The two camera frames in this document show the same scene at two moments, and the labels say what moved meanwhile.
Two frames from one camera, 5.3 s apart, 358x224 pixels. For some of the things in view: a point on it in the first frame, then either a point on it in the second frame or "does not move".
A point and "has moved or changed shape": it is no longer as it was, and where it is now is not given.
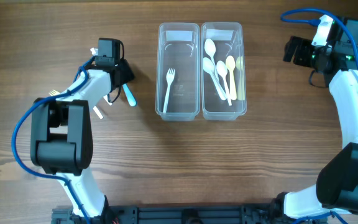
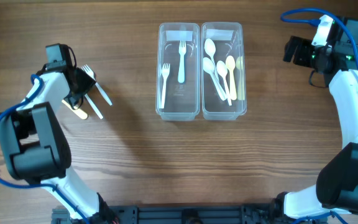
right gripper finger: x=299 y=51 does not move
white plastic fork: x=170 y=75 has moved or changed shape
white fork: x=130 y=96 → x=182 y=51
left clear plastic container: x=178 y=48 does not move
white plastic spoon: x=210 y=49 does not move
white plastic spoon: x=222 y=69 does not move
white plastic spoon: x=209 y=66 does not move
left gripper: x=128 y=72 → x=88 y=81
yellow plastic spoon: x=230 y=64 does not move
